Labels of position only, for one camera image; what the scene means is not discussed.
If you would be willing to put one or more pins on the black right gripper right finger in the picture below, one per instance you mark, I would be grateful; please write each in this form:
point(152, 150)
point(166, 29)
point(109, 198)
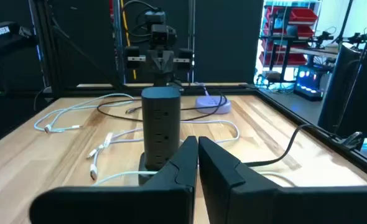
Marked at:
point(280, 205)

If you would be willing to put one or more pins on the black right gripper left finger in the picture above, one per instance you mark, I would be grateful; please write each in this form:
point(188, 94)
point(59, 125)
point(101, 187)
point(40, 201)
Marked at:
point(124, 205)

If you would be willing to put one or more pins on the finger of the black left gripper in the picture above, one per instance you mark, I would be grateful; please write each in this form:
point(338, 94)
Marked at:
point(154, 60)
point(167, 60)

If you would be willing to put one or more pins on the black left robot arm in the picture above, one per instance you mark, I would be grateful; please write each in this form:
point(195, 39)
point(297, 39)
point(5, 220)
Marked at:
point(3, 37)

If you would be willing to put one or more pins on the lavender round power hub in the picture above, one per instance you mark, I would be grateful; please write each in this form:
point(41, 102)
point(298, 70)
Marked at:
point(208, 107)

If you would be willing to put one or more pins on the black tower power strip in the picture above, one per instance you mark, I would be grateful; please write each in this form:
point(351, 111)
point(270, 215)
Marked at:
point(160, 124)

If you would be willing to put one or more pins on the computer with blue lights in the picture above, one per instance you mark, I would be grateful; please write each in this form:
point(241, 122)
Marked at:
point(308, 84)

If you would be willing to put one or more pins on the red storage bin shelf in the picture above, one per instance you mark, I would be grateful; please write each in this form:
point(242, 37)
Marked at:
point(301, 15)

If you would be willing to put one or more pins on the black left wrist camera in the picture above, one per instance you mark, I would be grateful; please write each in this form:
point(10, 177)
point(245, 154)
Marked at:
point(159, 34)

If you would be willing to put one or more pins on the black stand post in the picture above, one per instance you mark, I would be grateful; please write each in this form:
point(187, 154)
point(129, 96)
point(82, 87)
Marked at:
point(342, 93)

